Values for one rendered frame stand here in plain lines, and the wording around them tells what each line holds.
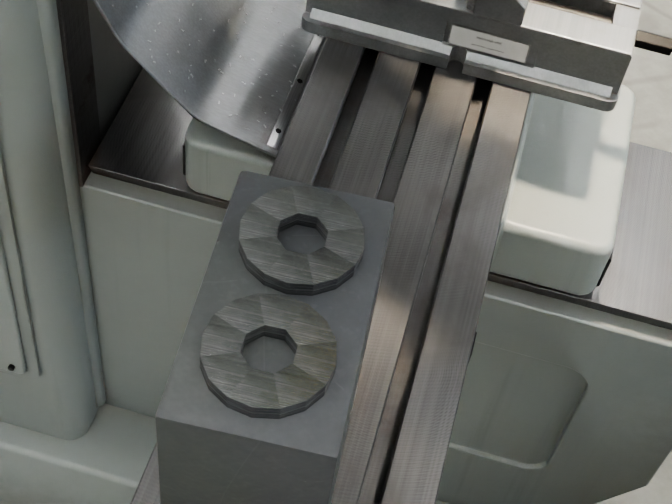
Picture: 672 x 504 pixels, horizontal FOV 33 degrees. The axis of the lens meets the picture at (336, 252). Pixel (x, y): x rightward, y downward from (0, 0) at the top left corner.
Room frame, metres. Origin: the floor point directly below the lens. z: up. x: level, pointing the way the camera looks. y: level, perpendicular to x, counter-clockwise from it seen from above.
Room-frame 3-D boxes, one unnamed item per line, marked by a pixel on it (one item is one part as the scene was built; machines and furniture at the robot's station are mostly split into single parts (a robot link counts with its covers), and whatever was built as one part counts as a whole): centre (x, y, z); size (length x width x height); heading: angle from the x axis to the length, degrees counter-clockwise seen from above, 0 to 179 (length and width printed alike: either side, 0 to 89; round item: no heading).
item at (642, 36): (0.96, -0.30, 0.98); 0.04 x 0.02 x 0.02; 81
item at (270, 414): (0.45, 0.03, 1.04); 0.22 x 0.12 x 0.20; 175
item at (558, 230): (0.96, -0.07, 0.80); 0.50 x 0.35 x 0.12; 82
